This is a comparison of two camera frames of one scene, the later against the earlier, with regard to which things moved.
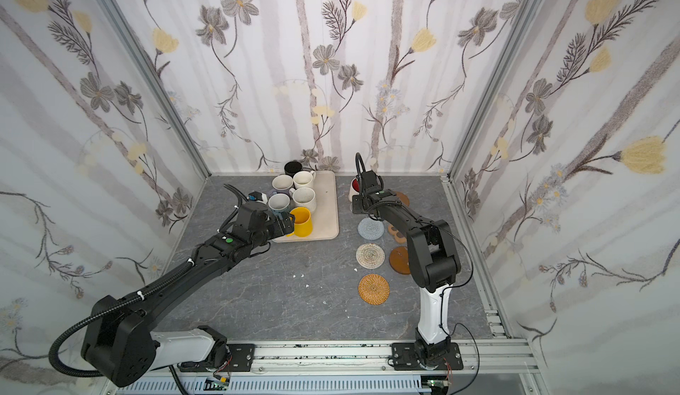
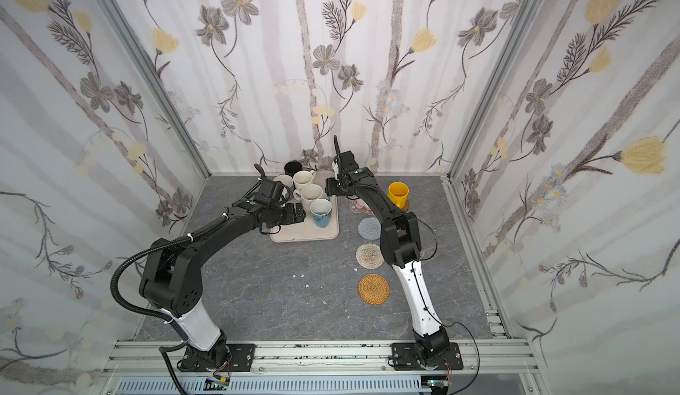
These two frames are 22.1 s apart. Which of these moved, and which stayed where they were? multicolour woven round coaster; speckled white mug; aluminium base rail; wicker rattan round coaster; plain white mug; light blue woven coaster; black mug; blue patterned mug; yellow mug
Moved: yellow mug; blue patterned mug; speckled white mug
Stayed: wicker rattan round coaster; black mug; light blue woven coaster; multicolour woven round coaster; plain white mug; aluminium base rail
